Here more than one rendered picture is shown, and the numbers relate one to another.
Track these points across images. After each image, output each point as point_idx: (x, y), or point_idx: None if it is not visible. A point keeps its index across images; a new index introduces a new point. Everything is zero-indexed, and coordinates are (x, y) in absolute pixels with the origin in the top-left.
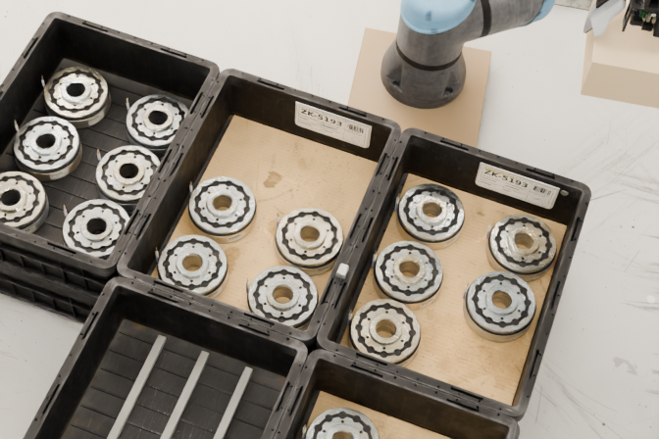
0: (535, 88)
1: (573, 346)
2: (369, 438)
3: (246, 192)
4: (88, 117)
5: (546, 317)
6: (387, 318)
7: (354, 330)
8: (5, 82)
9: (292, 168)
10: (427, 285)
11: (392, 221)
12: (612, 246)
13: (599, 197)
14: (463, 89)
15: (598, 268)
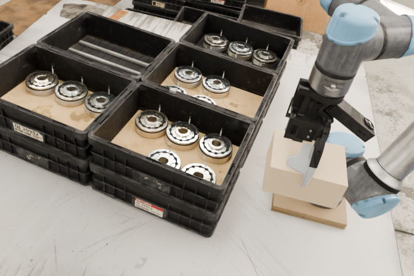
0: (330, 251)
1: (156, 238)
2: (100, 108)
3: (222, 89)
4: (254, 58)
5: (140, 154)
6: (156, 119)
7: (153, 110)
8: (258, 28)
9: (240, 111)
10: (174, 137)
11: None
12: (221, 272)
13: (256, 272)
14: (315, 206)
15: (205, 261)
